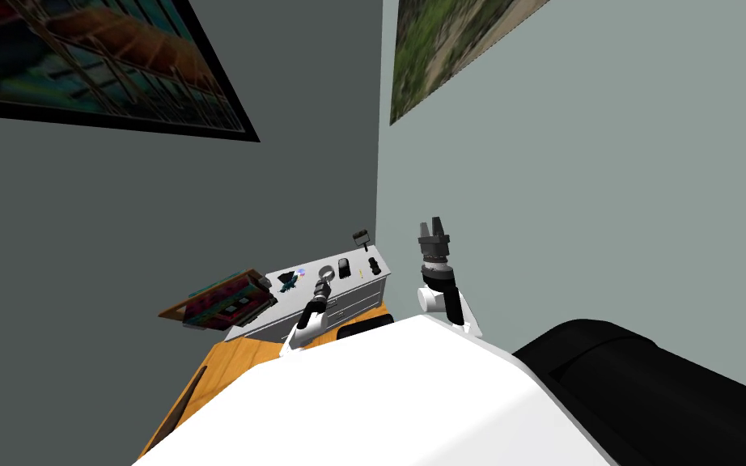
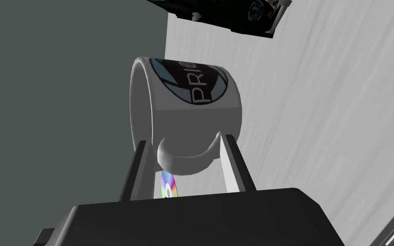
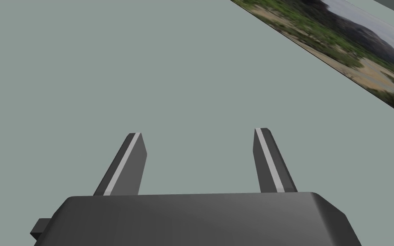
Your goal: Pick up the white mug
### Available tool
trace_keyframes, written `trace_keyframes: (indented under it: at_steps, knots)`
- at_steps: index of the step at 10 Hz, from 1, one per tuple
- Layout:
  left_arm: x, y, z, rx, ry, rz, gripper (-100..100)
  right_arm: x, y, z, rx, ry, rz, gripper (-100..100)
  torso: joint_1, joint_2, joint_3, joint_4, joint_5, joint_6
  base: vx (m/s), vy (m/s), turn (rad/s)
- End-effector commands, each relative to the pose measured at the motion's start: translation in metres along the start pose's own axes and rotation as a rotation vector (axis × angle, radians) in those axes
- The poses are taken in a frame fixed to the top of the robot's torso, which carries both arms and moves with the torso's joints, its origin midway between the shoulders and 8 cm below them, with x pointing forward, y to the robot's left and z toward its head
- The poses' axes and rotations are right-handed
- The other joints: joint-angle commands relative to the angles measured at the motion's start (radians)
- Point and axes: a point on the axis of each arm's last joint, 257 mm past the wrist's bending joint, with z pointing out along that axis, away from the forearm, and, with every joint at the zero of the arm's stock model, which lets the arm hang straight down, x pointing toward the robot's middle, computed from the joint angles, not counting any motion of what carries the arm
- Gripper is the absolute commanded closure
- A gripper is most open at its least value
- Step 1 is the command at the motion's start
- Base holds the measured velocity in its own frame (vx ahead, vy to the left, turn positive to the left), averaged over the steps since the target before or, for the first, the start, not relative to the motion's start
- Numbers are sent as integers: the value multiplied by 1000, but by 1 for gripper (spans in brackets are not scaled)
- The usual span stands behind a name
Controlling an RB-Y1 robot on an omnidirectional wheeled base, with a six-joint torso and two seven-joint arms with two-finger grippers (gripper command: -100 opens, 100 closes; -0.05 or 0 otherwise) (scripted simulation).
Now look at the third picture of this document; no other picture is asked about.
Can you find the landscape picture on wall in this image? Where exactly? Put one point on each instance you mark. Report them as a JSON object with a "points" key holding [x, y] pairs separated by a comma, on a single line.
{"points": [[347, 41]]}

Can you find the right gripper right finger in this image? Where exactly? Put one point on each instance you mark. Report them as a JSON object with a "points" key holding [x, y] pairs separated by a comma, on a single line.
{"points": [[271, 164]]}

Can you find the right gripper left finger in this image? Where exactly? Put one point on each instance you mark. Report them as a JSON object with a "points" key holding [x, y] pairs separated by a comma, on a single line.
{"points": [[128, 171]]}

